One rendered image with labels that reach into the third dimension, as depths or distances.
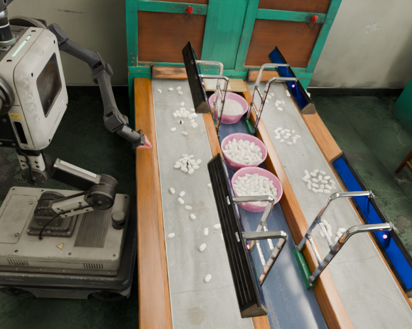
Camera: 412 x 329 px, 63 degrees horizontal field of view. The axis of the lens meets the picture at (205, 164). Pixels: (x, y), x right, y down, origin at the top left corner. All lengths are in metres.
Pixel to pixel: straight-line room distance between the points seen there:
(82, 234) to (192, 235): 0.62
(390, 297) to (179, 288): 0.89
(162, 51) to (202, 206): 1.16
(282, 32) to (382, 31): 1.86
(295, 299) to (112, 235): 0.94
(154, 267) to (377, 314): 0.92
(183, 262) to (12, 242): 0.89
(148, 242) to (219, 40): 1.44
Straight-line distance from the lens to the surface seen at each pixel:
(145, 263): 1.42
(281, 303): 1.54
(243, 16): 2.33
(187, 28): 2.30
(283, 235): 1.15
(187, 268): 1.44
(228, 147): 1.97
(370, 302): 1.63
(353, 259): 1.71
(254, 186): 1.77
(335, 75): 4.15
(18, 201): 2.08
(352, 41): 4.01
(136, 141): 1.71
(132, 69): 2.39
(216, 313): 1.38
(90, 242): 1.83
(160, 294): 1.36
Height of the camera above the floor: 2.02
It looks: 45 degrees down
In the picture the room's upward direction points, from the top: 11 degrees clockwise
